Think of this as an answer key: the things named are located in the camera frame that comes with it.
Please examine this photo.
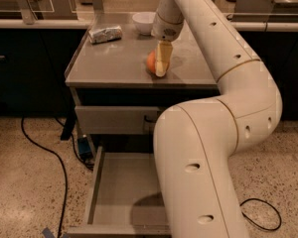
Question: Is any black floor cable left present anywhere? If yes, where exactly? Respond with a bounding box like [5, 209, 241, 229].
[20, 116, 70, 238]

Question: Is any orange fruit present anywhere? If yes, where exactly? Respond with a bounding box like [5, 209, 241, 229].
[146, 51, 156, 74]

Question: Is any dark counter cabinet left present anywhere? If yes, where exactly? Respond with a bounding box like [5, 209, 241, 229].
[0, 27, 86, 117]

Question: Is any blue floor tape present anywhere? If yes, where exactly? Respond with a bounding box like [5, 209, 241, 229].
[42, 228, 56, 238]

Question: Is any blue power box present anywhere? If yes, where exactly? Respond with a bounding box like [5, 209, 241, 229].
[76, 137, 92, 159]

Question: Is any silver foil snack bag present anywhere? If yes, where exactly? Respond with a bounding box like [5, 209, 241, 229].
[88, 26, 122, 45]

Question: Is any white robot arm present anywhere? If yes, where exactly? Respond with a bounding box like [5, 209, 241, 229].
[147, 0, 282, 238]

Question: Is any closed grey upper drawer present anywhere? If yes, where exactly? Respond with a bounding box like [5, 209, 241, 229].
[75, 106, 164, 135]

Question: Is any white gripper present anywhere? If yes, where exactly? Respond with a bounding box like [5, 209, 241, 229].
[151, 14, 184, 77]

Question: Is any black floor cable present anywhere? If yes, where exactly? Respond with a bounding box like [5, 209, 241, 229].
[239, 197, 283, 232]
[20, 116, 70, 238]

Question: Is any open grey lower drawer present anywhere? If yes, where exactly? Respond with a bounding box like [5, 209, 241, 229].
[68, 148, 171, 238]

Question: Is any black drawer handle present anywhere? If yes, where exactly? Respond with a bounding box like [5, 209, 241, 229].
[144, 115, 158, 123]

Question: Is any white ceramic bowl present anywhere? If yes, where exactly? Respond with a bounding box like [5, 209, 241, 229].
[132, 12, 155, 36]

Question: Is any black floor cable right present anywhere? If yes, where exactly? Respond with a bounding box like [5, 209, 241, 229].
[239, 197, 283, 232]

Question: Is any grey metal drawer cabinet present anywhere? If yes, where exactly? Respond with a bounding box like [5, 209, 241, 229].
[66, 13, 219, 153]

